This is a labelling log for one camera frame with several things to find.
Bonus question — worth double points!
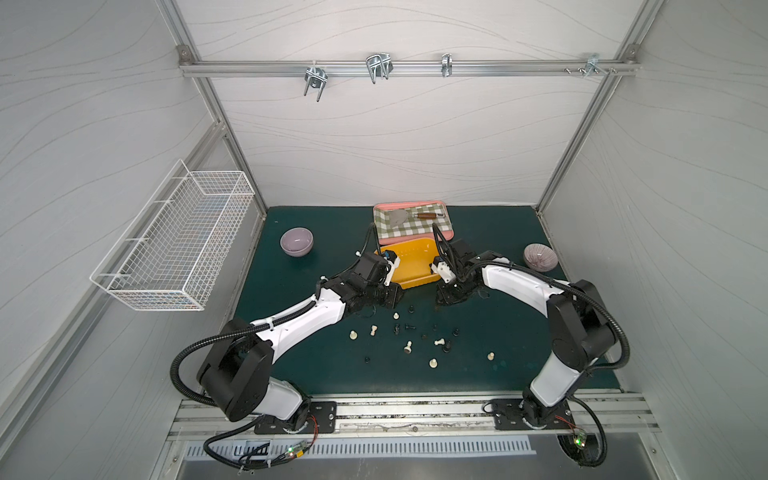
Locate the metal u-bolt clamp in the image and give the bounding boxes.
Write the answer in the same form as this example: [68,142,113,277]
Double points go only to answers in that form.
[303,65,328,102]
[365,53,393,84]

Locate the aluminium crossbar rail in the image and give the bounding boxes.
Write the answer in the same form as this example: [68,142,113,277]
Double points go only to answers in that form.
[180,58,641,78]

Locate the pink tray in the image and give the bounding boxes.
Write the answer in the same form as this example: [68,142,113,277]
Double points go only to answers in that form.
[372,200,455,246]

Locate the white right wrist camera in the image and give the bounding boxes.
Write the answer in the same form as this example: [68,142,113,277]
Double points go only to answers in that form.
[430,260,457,284]

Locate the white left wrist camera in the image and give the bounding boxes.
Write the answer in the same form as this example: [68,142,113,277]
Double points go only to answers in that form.
[383,250,400,286]

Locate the metal hook clamp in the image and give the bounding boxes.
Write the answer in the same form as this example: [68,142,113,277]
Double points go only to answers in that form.
[441,53,453,78]

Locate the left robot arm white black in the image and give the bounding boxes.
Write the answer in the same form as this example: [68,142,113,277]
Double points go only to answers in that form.
[169,225,403,472]

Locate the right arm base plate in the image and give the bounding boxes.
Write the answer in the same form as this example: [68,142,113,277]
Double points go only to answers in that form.
[481,398,575,431]

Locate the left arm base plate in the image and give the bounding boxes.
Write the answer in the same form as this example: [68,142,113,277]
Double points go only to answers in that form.
[254,400,338,435]

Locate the metal bracket right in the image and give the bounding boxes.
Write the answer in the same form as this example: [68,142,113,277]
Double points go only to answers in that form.
[563,54,618,78]

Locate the purple bowl left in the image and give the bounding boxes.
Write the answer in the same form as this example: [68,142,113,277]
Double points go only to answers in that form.
[279,227,314,258]

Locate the yellow plastic storage box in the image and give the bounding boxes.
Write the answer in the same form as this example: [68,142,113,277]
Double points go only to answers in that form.
[384,238,441,290]

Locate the white wire basket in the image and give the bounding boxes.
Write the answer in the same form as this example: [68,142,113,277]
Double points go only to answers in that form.
[90,160,254,312]

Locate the metal u-bolt clamp middle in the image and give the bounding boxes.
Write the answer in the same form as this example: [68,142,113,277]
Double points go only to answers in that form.
[365,53,393,84]

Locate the green checkered cloth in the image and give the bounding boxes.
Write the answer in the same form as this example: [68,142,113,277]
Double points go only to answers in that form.
[374,203,452,240]

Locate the metal u-bolt clamp left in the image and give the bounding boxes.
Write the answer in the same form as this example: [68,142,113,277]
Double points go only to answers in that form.
[303,65,328,102]

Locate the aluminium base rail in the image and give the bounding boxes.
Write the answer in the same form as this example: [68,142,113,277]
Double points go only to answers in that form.
[167,392,661,442]

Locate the pink patterned bowl right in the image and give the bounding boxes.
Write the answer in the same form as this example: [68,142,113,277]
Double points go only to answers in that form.
[523,243,559,273]

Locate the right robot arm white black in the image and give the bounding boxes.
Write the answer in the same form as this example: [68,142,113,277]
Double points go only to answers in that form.
[431,226,631,429]

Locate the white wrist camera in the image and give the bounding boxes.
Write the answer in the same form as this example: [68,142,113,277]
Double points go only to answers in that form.
[430,260,457,284]
[383,250,400,286]

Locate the spatula with wooden handle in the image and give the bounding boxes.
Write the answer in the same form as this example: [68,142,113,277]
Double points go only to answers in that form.
[389,209,445,228]

